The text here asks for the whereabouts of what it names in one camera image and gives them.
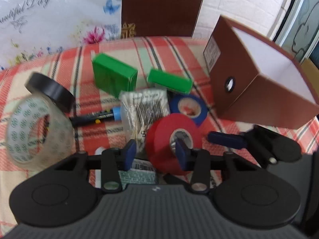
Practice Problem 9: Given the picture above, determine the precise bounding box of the blue tape roll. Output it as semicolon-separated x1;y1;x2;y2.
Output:
169;95;208;126

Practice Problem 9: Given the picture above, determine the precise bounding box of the clear tape roll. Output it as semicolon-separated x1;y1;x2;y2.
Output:
5;95;75;172

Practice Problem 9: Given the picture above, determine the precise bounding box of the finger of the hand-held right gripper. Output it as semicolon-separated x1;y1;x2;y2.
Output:
208;124;302;171

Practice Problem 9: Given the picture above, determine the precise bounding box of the red tape roll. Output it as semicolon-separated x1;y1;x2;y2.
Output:
145;113;203;176

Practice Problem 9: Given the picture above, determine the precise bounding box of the cardboard piece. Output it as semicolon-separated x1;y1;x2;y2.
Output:
301;58;319;80

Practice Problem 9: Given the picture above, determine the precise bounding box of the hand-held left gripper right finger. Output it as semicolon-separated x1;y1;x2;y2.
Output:
176;139;260;194

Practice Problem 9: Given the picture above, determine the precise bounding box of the black tape roll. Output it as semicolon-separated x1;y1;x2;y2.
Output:
26;72;75;112

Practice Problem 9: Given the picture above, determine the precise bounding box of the brown headboard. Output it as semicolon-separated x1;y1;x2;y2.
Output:
121;0;208;39

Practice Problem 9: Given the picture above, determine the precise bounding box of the green printed packet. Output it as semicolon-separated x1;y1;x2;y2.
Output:
118;158;157;185

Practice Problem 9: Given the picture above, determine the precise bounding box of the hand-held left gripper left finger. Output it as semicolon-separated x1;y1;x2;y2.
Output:
53;139;137;193

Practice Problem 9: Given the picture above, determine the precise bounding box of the black pen with blue cap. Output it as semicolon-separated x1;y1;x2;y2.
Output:
70;107;122;127

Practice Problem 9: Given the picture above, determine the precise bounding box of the large green box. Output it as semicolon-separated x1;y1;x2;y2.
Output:
92;53;138;97

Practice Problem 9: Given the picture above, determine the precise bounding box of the window frame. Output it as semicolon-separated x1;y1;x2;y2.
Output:
268;0;319;64

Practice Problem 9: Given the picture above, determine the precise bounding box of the brown box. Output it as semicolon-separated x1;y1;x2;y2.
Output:
203;15;319;130

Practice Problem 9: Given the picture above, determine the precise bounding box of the small green box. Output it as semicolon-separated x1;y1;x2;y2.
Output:
147;68;193;94

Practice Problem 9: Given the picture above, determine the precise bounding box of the white floral pillow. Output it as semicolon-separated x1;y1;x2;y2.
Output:
0;0;124;66

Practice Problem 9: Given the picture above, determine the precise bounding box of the cotton swab bag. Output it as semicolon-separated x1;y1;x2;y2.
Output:
118;88;170;155

